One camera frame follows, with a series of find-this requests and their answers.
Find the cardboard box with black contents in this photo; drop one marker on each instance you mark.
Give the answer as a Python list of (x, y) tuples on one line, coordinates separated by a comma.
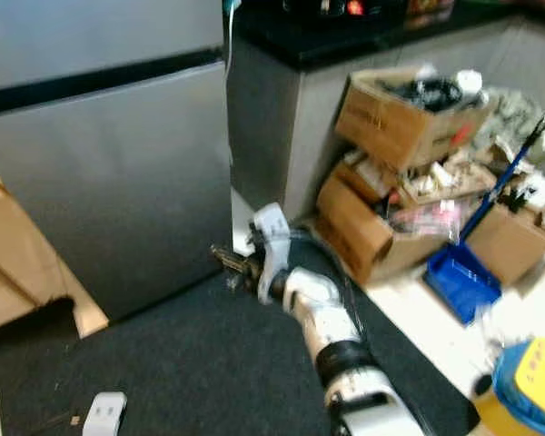
[(391, 123)]

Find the large black carpet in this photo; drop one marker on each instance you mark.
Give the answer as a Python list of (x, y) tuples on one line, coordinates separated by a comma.
[(200, 372)]

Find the grey cabinet with black countertop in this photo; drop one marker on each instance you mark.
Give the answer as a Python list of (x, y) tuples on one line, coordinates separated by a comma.
[(272, 118)]

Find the long brown cardboard box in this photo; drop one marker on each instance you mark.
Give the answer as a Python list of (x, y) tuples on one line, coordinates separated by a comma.
[(350, 222)]

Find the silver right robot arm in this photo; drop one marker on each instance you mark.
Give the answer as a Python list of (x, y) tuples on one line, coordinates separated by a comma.
[(345, 372)]

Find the silver fridge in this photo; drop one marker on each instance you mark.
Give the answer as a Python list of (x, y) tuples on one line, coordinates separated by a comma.
[(109, 145)]

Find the blue yellow plastic container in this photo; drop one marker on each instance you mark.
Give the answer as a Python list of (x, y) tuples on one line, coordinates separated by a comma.
[(527, 391)]

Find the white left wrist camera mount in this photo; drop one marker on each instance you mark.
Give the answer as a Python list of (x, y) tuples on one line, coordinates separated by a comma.
[(104, 416)]

